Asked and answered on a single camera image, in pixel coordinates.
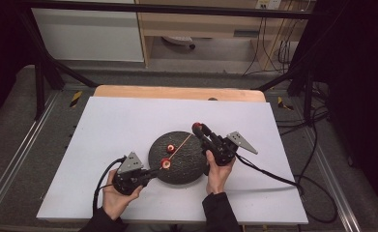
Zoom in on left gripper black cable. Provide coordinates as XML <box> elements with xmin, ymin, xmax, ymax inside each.
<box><xmin>92</xmin><ymin>156</ymin><xmax>128</xmax><ymax>216</ymax></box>

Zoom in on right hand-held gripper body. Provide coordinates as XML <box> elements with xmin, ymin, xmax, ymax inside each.
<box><xmin>205</xmin><ymin>130</ymin><xmax>259</xmax><ymax>167</ymax></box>

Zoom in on thin wooden skewer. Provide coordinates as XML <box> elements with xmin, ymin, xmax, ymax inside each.
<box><xmin>159</xmin><ymin>133</ymin><xmax>193</xmax><ymax>170</ymax></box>

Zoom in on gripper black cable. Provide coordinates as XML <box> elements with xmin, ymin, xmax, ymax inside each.
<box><xmin>92</xmin><ymin>156</ymin><xmax>128</xmax><ymax>216</ymax></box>
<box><xmin>234</xmin><ymin>153</ymin><xmax>338</xmax><ymax>224</ymax></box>

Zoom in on wooden shelf unit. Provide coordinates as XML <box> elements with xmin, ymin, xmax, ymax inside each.
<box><xmin>134</xmin><ymin>0</ymin><xmax>316</xmax><ymax>71</ymax></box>

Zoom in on round black plate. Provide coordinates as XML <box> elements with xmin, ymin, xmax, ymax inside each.
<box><xmin>148</xmin><ymin>130</ymin><xmax>211</xmax><ymax>186</ymax></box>

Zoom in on white power socket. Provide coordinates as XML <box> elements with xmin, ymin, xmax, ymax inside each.
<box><xmin>255</xmin><ymin>0</ymin><xmax>282</xmax><ymax>11</ymax></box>

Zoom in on black metal frame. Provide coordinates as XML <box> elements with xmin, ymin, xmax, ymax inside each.
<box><xmin>15</xmin><ymin>0</ymin><xmax>339</xmax><ymax>125</ymax></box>

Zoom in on aluminium floor rail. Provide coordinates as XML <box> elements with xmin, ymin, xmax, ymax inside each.
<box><xmin>0</xmin><ymin>91</ymin><xmax>61</xmax><ymax>226</ymax></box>
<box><xmin>302</xmin><ymin>125</ymin><xmax>363</xmax><ymax>232</ymax></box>

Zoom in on grey chair base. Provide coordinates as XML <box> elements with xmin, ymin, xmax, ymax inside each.
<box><xmin>161</xmin><ymin>35</ymin><xmax>196</xmax><ymax>50</ymax></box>

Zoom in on person's right hand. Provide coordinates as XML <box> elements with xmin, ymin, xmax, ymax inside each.
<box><xmin>205</xmin><ymin>149</ymin><xmax>237</xmax><ymax>195</ymax></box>

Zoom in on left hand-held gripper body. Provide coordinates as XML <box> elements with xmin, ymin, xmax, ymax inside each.
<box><xmin>111</xmin><ymin>151</ymin><xmax>153</xmax><ymax>196</ymax></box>

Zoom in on hanging black cable bundle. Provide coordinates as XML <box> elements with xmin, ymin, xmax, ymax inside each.
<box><xmin>242</xmin><ymin>14</ymin><xmax>308</xmax><ymax>77</ymax></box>

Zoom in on wooden table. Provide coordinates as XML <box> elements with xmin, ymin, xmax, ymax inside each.
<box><xmin>93</xmin><ymin>84</ymin><xmax>267</xmax><ymax>103</ymax></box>

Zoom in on yellow black tape strip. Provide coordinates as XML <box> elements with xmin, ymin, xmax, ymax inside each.
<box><xmin>69</xmin><ymin>90</ymin><xmax>83</xmax><ymax>108</ymax></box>
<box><xmin>276</xmin><ymin>96</ymin><xmax>294</xmax><ymax>111</ymax></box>

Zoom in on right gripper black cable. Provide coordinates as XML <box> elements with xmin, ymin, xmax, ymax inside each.
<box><xmin>234</xmin><ymin>153</ymin><xmax>338</xmax><ymax>224</ymax></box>

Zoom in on white cabinet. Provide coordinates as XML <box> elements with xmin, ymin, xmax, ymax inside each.
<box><xmin>31</xmin><ymin>8</ymin><xmax>145</xmax><ymax>63</ymax></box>

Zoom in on person's left hand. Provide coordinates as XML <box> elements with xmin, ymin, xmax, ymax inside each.
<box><xmin>102</xmin><ymin>169</ymin><xmax>144</xmax><ymax>221</ymax></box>

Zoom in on white table board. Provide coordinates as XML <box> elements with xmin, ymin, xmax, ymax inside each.
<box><xmin>36</xmin><ymin>96</ymin><xmax>309</xmax><ymax>225</ymax></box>

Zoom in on black floor cables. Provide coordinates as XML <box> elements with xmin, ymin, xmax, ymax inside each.
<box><xmin>275</xmin><ymin>80</ymin><xmax>332</xmax><ymax>137</ymax></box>

